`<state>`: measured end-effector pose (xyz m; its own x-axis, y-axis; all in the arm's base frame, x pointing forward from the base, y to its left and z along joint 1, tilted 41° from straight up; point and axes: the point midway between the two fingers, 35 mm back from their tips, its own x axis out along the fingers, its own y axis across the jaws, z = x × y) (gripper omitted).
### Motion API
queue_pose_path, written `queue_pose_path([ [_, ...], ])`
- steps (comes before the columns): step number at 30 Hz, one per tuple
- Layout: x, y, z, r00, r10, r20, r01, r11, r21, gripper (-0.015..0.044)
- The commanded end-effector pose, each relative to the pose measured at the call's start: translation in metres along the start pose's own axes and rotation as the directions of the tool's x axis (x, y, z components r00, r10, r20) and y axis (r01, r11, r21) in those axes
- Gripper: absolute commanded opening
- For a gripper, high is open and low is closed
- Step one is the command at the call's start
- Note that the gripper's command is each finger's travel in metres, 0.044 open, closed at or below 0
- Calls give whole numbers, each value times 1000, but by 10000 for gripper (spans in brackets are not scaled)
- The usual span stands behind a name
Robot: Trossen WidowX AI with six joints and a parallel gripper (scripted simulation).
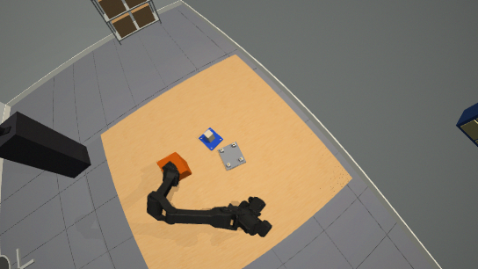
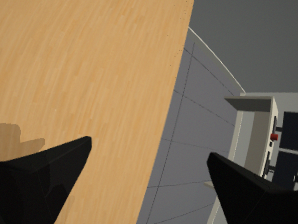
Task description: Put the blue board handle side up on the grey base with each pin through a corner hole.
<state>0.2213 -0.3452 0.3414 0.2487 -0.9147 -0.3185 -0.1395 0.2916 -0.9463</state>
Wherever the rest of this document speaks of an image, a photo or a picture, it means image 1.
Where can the blue plate with square handle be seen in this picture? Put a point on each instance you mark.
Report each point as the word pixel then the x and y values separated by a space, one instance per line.
pixel 211 139

